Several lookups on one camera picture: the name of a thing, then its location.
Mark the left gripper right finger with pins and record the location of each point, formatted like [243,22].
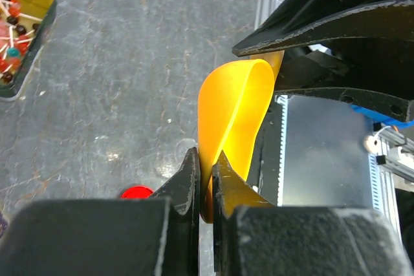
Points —
[240,216]

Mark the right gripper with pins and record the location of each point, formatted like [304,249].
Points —
[370,55]

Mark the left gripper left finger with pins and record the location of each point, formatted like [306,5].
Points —
[179,243]

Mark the yellow plastic scoop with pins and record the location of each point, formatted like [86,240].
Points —
[232,103]

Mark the red round lid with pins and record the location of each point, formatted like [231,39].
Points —
[137,192]

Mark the tin of lollipops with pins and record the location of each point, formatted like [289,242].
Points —
[24,27]

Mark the grey cable duct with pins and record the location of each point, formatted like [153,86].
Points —
[382,188]

